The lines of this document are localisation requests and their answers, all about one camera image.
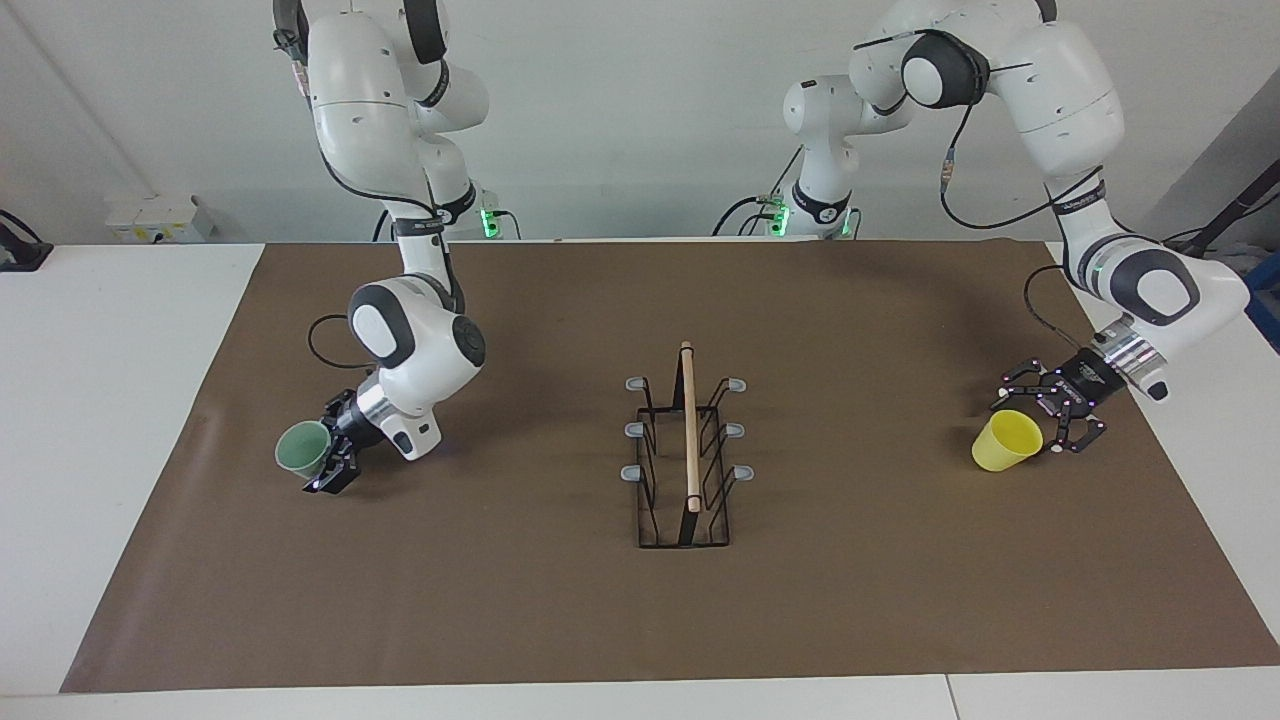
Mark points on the brown table mat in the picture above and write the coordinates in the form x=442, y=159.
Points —
x=640, y=620

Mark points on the black desk object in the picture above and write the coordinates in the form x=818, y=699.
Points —
x=22, y=252

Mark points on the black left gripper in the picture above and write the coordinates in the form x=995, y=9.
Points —
x=1085, y=378

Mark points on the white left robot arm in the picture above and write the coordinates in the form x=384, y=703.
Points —
x=1060, y=90

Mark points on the black stand bar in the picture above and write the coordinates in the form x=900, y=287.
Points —
x=1235, y=205

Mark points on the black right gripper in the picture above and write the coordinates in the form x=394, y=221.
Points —
x=350, y=425

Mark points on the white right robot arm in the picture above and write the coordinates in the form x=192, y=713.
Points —
x=370, y=100

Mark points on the white wall power box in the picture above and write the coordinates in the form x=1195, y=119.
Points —
x=158, y=218

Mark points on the pale green plastic cup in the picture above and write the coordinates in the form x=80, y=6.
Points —
x=300, y=450

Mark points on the yellow plastic cup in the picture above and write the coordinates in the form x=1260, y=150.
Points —
x=1005, y=442

